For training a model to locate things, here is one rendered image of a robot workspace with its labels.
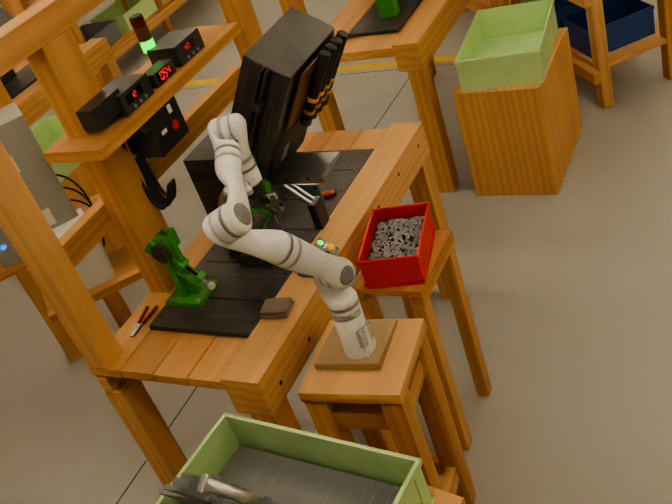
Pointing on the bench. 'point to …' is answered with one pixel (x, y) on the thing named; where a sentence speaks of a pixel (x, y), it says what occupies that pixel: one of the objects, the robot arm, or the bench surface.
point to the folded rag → (276, 308)
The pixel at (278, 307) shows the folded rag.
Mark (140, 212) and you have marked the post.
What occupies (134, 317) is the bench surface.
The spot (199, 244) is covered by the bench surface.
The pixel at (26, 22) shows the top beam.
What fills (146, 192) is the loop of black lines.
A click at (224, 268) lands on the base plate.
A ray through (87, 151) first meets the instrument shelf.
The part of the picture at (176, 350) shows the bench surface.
